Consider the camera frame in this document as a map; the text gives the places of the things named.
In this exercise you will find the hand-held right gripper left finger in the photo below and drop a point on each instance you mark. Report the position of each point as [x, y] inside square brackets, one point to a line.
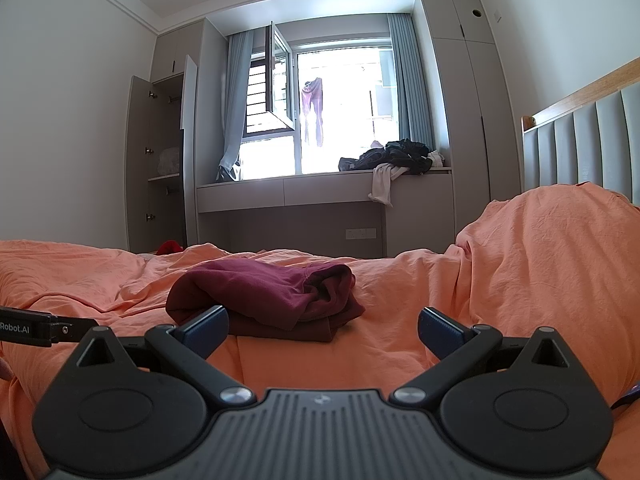
[206, 327]

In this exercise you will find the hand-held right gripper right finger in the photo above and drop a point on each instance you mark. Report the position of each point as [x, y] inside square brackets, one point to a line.
[440, 330]

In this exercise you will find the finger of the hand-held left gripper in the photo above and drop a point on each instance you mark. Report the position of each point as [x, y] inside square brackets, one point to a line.
[72, 329]

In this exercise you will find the maroon long-sleeve shirt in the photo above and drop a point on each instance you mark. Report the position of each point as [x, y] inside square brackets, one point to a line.
[260, 290]

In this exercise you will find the pile of dark clothes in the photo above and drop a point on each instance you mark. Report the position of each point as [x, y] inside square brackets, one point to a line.
[395, 155]

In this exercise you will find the orange duvet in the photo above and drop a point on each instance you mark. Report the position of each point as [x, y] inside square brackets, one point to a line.
[425, 300]

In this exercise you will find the red plush item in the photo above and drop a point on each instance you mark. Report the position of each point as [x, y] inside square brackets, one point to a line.
[170, 247]

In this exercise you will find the grey window seat cabinet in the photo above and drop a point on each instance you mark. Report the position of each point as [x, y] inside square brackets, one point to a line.
[280, 210]

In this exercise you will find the white garment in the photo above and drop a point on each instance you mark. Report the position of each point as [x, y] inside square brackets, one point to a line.
[382, 185]

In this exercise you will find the open grey wardrobe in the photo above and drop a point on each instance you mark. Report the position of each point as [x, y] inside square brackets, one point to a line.
[160, 160]

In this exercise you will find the tall grey wardrobe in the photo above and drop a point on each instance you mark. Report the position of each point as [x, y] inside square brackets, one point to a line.
[470, 110]

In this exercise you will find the blue-grey curtain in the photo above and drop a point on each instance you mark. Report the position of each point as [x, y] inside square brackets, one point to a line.
[237, 100]
[412, 80]

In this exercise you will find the grey padded headboard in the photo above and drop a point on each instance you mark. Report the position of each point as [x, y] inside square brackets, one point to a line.
[585, 145]

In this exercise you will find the window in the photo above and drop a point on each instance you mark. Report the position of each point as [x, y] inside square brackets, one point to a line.
[345, 110]

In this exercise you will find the hanging purple garment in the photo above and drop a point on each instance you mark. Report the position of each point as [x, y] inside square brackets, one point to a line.
[313, 110]

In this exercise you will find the white wall socket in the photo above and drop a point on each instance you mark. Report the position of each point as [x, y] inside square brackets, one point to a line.
[360, 233]

